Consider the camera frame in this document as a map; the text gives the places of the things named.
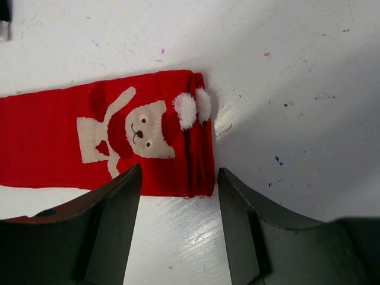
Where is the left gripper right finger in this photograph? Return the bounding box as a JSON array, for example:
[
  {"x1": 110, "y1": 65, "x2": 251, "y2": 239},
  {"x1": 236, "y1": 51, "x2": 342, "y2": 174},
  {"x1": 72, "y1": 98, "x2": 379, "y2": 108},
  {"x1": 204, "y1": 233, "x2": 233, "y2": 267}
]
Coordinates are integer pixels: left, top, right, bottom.
[{"x1": 217, "y1": 168, "x2": 379, "y2": 284}]

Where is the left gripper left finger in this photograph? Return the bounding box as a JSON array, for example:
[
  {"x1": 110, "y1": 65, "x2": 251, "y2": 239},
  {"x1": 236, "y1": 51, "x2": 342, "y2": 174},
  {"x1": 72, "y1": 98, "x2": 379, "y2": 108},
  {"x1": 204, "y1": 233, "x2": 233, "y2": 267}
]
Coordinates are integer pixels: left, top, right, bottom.
[{"x1": 1, "y1": 165, "x2": 143, "y2": 284}]

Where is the red Christmas sock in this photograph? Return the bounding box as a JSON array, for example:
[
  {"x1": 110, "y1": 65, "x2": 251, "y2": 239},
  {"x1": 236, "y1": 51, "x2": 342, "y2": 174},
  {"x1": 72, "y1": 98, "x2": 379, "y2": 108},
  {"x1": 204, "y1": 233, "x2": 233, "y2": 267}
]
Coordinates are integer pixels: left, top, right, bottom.
[{"x1": 1, "y1": 70, "x2": 215, "y2": 198}]

